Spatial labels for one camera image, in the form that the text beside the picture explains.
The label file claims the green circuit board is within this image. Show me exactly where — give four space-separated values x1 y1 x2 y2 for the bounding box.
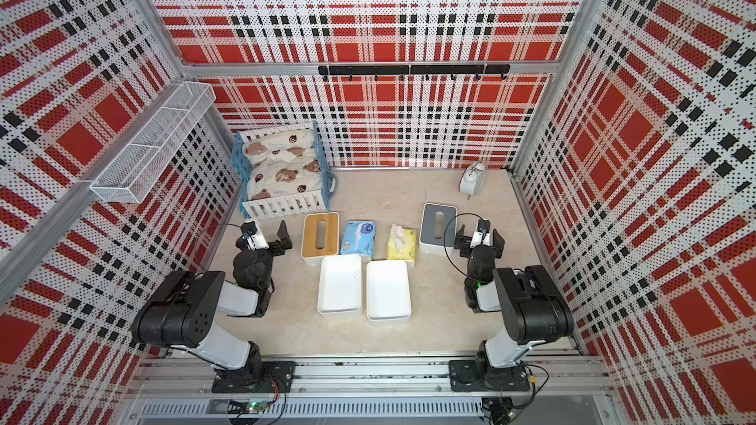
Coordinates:
226 401 276 416

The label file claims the white wire mesh shelf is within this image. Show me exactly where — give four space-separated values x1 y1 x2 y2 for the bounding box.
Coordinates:
90 81 216 204

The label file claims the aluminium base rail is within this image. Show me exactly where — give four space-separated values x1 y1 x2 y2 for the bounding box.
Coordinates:
117 349 623 424

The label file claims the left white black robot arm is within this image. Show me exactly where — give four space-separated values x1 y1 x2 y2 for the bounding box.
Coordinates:
131 222 296 395

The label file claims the white soap dispenser bottle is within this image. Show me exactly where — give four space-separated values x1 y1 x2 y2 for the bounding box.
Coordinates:
459 161 486 199

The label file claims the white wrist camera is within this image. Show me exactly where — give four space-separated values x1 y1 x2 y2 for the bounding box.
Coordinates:
240 220 269 251
471 218 492 248

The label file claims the black wall hook rail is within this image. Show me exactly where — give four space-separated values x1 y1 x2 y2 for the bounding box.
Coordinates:
318 63 512 78

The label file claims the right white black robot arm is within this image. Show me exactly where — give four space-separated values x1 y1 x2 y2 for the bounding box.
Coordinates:
449 220 574 393

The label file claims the white tissue box base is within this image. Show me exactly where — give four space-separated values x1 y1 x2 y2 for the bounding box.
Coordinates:
317 254 362 319
366 260 413 322

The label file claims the bear print pillow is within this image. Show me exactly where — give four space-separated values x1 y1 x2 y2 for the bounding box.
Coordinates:
242 129 323 201

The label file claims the yellow tissue paper pack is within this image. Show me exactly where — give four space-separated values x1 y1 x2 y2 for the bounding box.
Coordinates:
386 224 417 268

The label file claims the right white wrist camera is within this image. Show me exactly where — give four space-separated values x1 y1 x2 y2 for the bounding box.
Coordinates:
471 218 492 248

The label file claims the blue tissue paper pack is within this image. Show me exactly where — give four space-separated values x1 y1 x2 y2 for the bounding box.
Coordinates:
340 220 376 263

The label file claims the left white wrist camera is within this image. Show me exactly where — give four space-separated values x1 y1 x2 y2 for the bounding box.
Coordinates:
240 220 269 251

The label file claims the wooden tissue box lid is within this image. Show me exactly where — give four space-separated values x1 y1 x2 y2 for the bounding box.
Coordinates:
300 212 341 268

